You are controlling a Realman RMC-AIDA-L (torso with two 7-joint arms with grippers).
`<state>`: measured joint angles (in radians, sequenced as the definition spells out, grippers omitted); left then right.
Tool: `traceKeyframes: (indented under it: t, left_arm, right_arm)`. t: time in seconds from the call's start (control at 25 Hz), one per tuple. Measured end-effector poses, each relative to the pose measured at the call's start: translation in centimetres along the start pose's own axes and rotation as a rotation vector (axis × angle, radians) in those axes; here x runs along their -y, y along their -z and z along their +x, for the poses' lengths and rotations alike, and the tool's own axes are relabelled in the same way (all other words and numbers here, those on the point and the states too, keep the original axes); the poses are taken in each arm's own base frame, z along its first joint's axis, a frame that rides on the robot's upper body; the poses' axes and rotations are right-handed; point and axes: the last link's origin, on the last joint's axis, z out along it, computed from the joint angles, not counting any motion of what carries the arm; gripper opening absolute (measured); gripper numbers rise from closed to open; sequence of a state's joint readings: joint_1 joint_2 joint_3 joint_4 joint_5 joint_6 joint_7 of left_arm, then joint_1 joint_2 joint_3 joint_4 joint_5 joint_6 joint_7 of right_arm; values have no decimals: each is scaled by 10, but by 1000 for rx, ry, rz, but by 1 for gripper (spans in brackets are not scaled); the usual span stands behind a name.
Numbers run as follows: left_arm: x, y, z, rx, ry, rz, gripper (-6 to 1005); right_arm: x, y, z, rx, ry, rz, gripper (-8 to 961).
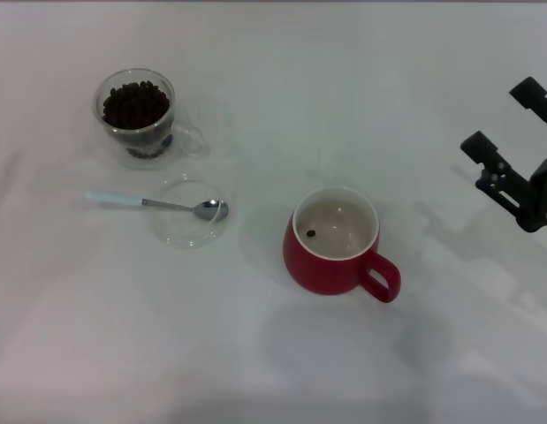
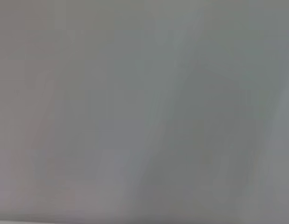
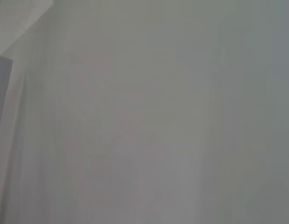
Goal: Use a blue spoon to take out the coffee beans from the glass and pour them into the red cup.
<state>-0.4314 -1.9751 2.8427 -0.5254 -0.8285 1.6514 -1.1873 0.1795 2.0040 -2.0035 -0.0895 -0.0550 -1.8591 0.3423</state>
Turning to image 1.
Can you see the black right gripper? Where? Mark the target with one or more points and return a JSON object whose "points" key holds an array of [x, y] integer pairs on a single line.
{"points": [[542, 199]]}

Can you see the clear double-wall glass cup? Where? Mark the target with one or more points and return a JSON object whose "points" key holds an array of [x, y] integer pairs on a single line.
{"points": [[118, 154]]}

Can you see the clear glass saucer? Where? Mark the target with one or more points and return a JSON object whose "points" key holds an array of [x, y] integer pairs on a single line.
{"points": [[184, 235]]}

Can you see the dark coffee beans pile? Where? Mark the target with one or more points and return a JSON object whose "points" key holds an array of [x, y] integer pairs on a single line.
{"points": [[138, 103]]}

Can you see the red mug with white interior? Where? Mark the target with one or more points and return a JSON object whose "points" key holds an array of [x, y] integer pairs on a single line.
{"points": [[317, 274]]}

